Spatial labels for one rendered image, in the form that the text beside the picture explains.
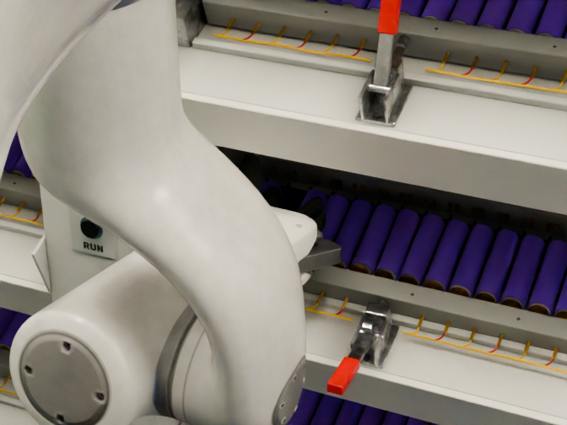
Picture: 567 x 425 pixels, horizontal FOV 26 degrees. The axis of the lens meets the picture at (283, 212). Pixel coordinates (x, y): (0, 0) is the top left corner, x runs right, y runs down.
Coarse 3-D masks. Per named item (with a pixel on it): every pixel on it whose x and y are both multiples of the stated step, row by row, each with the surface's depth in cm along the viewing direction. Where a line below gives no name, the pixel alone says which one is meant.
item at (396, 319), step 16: (320, 304) 97; (336, 304) 96; (352, 304) 96; (400, 320) 94; (416, 320) 94; (464, 336) 92; (480, 336) 92; (528, 352) 91; (544, 352) 90; (560, 352) 90
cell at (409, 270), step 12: (432, 216) 99; (420, 228) 98; (432, 228) 98; (420, 240) 97; (432, 240) 97; (408, 252) 98; (420, 252) 96; (432, 252) 97; (408, 264) 96; (420, 264) 96; (408, 276) 96; (420, 276) 96
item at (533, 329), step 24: (312, 288) 97; (336, 288) 95; (360, 288) 94; (384, 288) 94; (408, 288) 94; (408, 312) 94; (432, 312) 93; (456, 312) 92; (480, 312) 91; (504, 312) 91; (528, 312) 91; (504, 336) 91; (528, 336) 90; (552, 336) 89; (552, 360) 89
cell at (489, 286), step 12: (504, 240) 96; (516, 240) 96; (492, 252) 96; (504, 252) 95; (492, 264) 95; (504, 264) 95; (492, 276) 94; (504, 276) 94; (480, 288) 93; (492, 288) 93
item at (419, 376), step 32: (256, 160) 108; (448, 288) 96; (320, 320) 96; (320, 352) 94; (416, 352) 93; (448, 352) 92; (480, 352) 92; (512, 352) 91; (320, 384) 96; (352, 384) 94; (384, 384) 92; (416, 384) 91; (448, 384) 90; (480, 384) 90; (512, 384) 90; (544, 384) 89; (416, 416) 94; (448, 416) 92; (480, 416) 90; (512, 416) 88; (544, 416) 88
